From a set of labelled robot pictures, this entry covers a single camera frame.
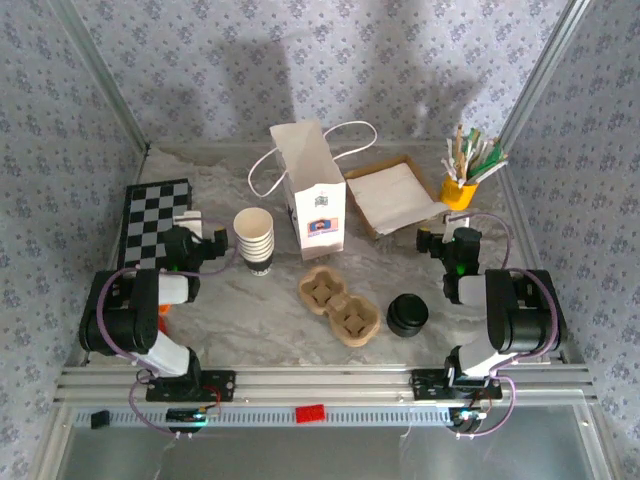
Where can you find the aluminium frame post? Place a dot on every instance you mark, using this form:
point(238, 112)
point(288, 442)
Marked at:
point(100, 75)
point(545, 70)

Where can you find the wide green sachet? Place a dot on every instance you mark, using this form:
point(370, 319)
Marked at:
point(492, 156)

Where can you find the red toy brick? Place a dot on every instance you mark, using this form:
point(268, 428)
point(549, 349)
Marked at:
point(310, 415)

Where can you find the white wrapped straw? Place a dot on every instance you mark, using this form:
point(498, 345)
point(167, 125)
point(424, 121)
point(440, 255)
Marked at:
point(449, 167)
point(492, 169)

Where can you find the black grey chessboard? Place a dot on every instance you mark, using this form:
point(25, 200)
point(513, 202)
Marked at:
point(150, 210)

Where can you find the small lit circuit board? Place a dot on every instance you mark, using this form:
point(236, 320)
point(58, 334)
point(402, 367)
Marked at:
point(192, 416)
point(469, 417)

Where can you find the orange plastic piece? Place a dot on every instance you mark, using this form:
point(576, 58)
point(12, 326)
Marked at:
point(165, 309)

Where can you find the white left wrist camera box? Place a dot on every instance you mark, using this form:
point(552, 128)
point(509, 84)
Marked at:
point(189, 217)

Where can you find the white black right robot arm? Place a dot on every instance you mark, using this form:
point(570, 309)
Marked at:
point(515, 310)

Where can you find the white paper napkin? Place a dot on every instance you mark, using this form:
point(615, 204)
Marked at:
point(390, 195)

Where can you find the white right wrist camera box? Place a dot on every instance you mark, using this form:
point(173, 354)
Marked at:
point(457, 220)

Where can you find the small black box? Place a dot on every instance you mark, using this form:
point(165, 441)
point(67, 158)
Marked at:
point(100, 420)

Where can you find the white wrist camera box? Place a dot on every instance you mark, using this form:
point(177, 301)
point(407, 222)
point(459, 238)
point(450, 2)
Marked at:
point(189, 217)
point(457, 220)

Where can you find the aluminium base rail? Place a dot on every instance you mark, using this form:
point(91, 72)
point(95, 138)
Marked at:
point(325, 387)

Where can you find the white paper takeout bag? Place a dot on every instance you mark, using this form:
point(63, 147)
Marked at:
point(320, 215)

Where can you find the thin green white straw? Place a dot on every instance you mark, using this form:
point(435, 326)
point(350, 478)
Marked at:
point(469, 142)

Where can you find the stack of paper cups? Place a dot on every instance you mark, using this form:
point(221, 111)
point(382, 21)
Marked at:
point(254, 235)

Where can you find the brown pulp cup carrier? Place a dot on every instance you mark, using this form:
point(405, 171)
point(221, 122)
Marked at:
point(335, 310)

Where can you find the wooden stirrer stick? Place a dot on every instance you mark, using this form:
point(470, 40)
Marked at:
point(458, 145)

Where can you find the yellow holder cup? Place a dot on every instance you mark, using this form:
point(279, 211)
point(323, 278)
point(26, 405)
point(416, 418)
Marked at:
point(459, 195)

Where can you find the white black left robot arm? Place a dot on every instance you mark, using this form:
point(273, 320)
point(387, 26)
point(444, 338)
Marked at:
point(130, 310)

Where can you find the brown cardboard tray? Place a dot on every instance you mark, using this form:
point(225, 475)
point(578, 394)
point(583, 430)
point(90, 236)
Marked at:
point(360, 175)

